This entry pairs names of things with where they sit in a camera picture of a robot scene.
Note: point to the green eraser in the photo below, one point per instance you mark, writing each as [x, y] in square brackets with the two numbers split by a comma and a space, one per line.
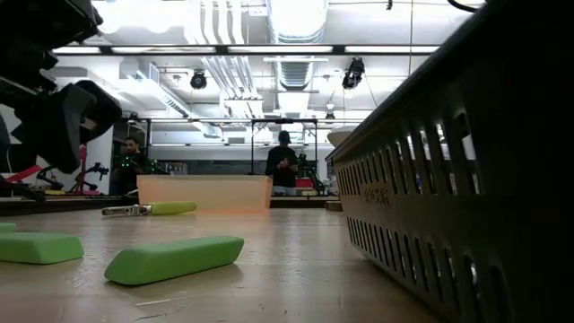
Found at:
[40, 247]
[6, 228]
[175, 260]

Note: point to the black background robot arm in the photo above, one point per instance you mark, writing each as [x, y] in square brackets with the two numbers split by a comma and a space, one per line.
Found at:
[309, 168]
[96, 170]

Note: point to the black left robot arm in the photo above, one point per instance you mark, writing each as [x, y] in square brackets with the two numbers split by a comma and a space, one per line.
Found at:
[40, 27]

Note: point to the red stand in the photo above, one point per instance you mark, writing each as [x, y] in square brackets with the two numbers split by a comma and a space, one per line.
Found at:
[83, 179]

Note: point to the person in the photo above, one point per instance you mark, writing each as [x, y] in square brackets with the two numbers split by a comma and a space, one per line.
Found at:
[281, 166]
[130, 170]

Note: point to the black ceiling spotlight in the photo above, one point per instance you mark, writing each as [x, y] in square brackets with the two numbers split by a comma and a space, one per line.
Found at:
[198, 81]
[353, 74]

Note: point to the black slotted plastic basket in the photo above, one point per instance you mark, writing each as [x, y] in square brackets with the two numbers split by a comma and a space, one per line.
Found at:
[448, 224]

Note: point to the black aluminium table frame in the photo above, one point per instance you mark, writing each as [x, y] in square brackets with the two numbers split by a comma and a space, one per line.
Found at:
[67, 205]

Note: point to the black background rig frame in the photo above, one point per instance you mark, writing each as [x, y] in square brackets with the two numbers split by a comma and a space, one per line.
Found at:
[252, 148]

